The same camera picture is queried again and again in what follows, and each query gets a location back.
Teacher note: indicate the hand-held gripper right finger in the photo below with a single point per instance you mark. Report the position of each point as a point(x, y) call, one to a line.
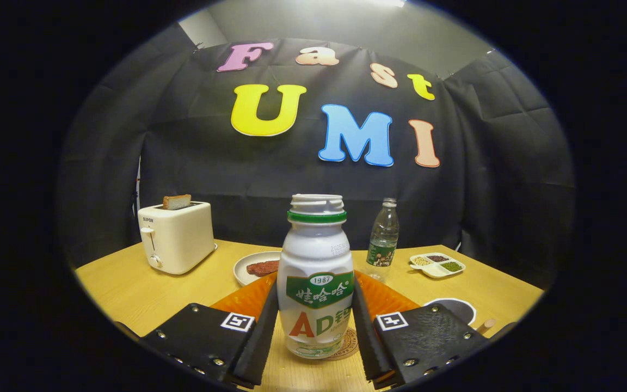
point(368, 343)

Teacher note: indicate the cream white toaster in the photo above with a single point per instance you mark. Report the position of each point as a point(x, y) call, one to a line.
point(180, 239)

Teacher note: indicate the white juice bottle green label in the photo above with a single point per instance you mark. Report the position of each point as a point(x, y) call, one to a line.
point(313, 256)

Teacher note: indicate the wooden table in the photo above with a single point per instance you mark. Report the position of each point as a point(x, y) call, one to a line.
point(128, 294)

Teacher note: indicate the toasted bread slice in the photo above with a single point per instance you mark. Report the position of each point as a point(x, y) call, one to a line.
point(176, 202)

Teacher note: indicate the round white plate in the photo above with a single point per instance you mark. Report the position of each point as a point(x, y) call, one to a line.
point(243, 275)

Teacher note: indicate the white divided tray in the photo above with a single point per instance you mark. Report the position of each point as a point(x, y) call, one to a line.
point(434, 270)

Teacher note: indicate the dark red beans heap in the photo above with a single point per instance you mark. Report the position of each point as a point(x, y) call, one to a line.
point(437, 258)

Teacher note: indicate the green mung beans heap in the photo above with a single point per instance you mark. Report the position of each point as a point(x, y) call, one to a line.
point(452, 267)

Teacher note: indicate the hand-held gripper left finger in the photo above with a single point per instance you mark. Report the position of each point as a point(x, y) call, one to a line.
point(262, 348)

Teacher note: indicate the clear plastic water bottle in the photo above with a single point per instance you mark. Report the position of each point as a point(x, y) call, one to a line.
point(383, 239)

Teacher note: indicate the red sausage piece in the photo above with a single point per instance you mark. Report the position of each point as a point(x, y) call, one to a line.
point(263, 268)

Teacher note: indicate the round cork coaster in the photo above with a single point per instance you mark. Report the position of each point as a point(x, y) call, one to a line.
point(349, 343)

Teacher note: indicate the black backdrop cloth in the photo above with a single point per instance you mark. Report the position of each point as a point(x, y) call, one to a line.
point(210, 163)

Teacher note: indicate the pale yellow beans heap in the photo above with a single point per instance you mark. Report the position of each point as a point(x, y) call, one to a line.
point(422, 261)

